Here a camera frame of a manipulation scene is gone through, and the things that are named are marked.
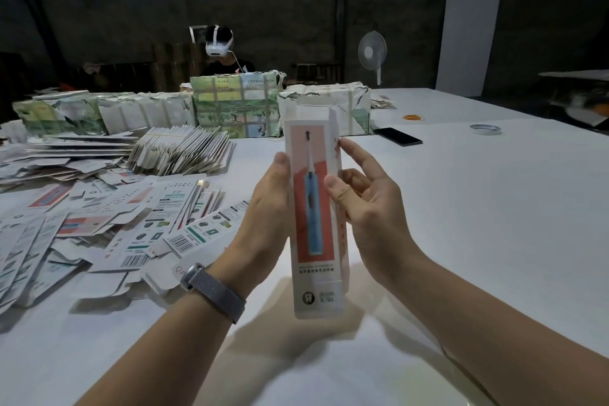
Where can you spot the person's left hand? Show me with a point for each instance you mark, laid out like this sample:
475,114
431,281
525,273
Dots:
262,239

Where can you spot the person's right hand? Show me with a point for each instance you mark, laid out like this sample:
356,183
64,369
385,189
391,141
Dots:
381,225

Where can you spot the white toothbrush carton box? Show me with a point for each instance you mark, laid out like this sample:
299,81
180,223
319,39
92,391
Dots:
314,277

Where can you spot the fanned stack of white cartons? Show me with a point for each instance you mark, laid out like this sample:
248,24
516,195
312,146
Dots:
179,151

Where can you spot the pile of cartons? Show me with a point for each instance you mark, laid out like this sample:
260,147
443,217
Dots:
95,220

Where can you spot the person's left forearm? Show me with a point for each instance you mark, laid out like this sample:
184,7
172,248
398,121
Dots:
152,363

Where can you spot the person's right forearm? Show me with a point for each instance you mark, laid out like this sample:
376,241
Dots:
509,339

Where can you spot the grey band wristwatch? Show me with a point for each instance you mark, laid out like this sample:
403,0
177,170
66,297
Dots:
214,293

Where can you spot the black smartphone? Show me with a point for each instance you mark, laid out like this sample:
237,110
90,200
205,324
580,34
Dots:
398,136

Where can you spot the small orange tape roll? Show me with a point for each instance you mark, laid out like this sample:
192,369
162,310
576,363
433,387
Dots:
412,117

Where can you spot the small white paper stack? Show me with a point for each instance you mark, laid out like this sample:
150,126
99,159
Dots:
382,101

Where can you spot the white tape roll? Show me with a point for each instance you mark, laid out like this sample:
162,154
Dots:
473,129

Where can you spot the green printed wrapped bundle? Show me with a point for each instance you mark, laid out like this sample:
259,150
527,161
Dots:
236,106

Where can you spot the dark wooden chair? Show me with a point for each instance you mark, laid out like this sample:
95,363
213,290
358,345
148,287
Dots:
317,73

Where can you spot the white standing fan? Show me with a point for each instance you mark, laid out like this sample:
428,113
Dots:
373,49

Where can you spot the stack of brown cartons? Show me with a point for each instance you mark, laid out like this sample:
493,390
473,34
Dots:
178,66

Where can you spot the row of white wrapped bundles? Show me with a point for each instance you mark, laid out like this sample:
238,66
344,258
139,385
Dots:
100,113

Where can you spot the white board panel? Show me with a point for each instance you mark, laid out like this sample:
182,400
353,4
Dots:
469,39

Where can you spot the cluttered side table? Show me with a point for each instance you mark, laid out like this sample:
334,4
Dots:
576,96

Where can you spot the white head-mounted camera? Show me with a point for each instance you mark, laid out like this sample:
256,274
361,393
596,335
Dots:
219,44

